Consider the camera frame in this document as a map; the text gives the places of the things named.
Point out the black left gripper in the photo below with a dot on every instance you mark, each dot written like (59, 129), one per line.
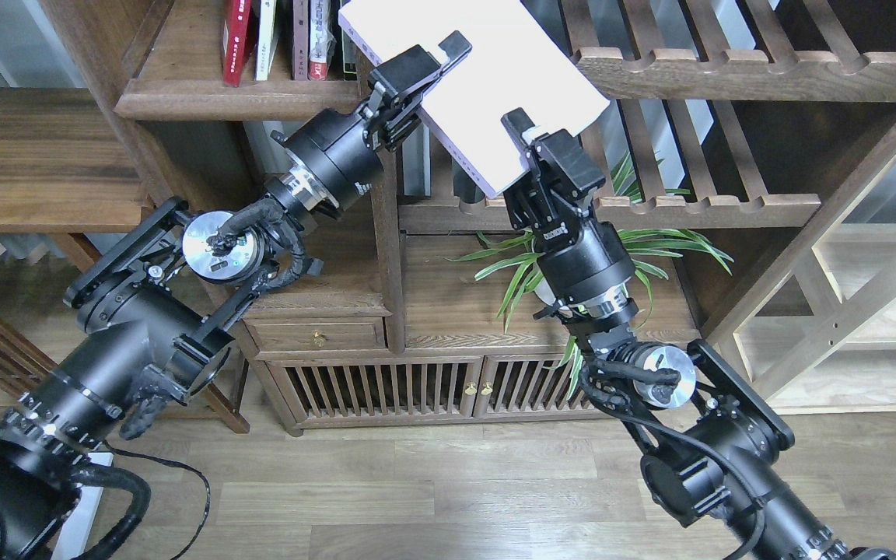
(334, 160)

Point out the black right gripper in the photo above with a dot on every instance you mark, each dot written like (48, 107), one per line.
(582, 259)

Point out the white cover book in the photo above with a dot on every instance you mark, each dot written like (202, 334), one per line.
(513, 63)

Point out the yellow green cover book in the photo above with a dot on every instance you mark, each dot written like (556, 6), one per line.
(269, 31)

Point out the red cover book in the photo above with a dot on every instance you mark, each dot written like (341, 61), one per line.
(238, 22)

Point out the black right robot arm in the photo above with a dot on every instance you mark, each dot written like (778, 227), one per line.
(708, 441)

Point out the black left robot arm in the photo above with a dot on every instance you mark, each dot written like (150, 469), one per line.
(158, 308)

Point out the upright books on shelf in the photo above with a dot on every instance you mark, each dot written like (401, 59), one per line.
(320, 49)

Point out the light wooden shelf unit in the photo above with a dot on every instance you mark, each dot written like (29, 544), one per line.
(822, 338)

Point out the spider plant in white pot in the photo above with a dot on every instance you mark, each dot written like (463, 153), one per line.
(518, 272)

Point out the dark wooden bookshelf cabinet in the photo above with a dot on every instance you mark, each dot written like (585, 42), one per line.
(751, 118)

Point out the dark wooden side table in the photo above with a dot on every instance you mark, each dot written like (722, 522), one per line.
(64, 174)

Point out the white metal leg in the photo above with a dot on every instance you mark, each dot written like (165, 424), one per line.
(73, 538)

